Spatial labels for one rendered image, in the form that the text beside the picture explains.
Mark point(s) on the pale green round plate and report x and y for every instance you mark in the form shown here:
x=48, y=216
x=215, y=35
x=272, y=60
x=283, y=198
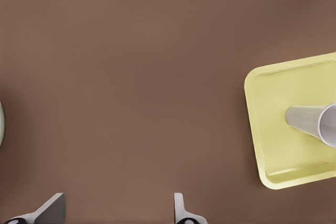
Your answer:
x=1, y=123

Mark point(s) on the pale yellow tray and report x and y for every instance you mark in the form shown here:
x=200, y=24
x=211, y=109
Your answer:
x=275, y=142

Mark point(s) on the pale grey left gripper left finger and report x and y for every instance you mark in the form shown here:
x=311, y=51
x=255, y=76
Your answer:
x=50, y=209

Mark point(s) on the white IKEA cup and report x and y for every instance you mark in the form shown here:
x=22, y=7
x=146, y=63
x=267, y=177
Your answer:
x=304, y=119

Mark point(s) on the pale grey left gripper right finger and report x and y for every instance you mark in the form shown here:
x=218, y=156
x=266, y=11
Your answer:
x=181, y=209

